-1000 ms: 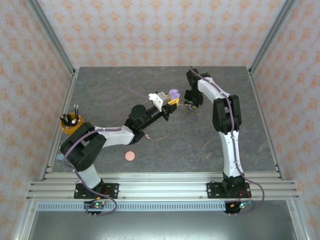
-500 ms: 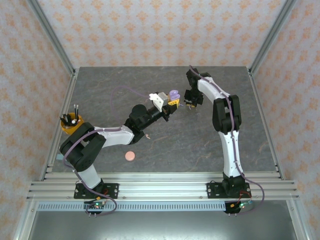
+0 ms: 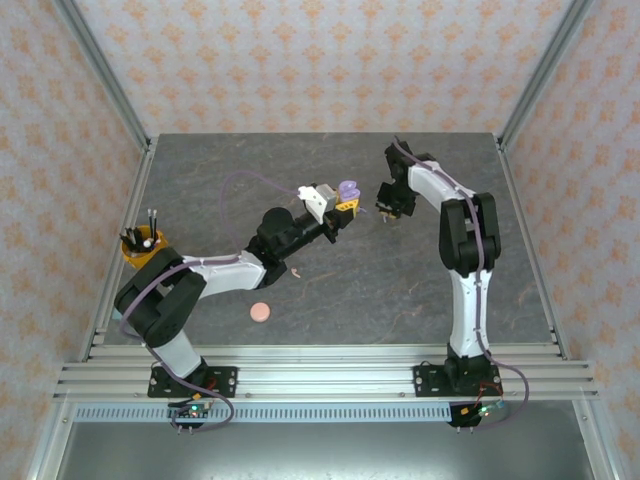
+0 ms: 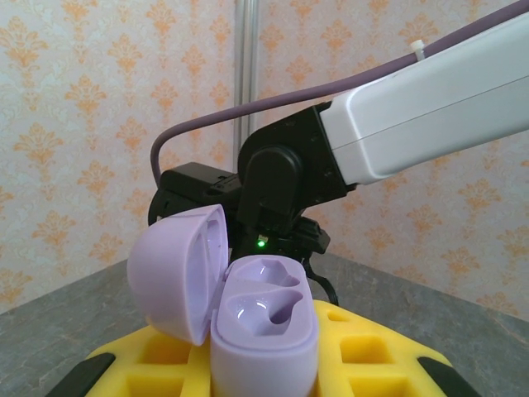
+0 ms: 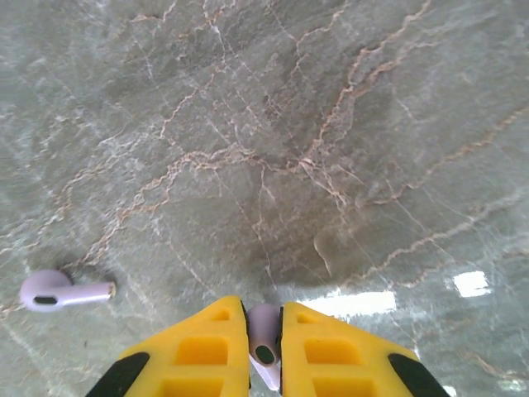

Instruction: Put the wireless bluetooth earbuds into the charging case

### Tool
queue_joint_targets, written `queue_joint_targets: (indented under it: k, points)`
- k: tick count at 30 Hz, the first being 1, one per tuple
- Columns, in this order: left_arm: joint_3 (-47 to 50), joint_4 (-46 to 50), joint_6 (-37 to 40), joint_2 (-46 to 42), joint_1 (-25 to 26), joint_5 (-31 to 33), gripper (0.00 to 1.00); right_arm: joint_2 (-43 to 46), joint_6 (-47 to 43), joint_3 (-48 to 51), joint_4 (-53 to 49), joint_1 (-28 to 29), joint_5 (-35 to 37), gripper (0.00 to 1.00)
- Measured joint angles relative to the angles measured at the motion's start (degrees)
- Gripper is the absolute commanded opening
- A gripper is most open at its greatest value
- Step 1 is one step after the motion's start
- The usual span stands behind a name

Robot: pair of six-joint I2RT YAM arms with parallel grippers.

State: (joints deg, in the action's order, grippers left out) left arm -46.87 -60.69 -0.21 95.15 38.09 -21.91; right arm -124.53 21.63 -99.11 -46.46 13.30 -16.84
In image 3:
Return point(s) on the purple earbud charging case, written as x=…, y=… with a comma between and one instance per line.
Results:
x=350, y=189

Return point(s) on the pink earbud charging case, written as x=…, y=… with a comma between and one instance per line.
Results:
x=260, y=312

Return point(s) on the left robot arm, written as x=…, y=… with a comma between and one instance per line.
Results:
x=230, y=277

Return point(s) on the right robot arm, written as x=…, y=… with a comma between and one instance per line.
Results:
x=467, y=310

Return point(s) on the thin black pen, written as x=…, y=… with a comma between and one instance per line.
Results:
x=150, y=220
x=155, y=221

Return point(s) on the white capped pen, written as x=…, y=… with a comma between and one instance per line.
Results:
x=148, y=243

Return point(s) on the yellow pen cup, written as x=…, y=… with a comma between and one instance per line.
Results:
x=137, y=257

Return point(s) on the black marker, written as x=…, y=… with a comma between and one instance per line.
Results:
x=131, y=237

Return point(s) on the small controller board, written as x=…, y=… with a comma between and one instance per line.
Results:
x=192, y=412
x=480, y=412

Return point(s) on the grey metal panel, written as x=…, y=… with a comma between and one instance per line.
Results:
x=320, y=450

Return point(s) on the aluminium table side rail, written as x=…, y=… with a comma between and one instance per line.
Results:
x=142, y=170
x=510, y=170

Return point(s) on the aluminium mounting rail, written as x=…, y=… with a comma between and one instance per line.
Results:
x=325, y=375

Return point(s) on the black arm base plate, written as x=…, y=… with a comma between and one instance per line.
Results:
x=425, y=380
x=225, y=377

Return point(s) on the aluminium corner post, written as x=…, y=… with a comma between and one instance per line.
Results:
x=545, y=65
x=100, y=70

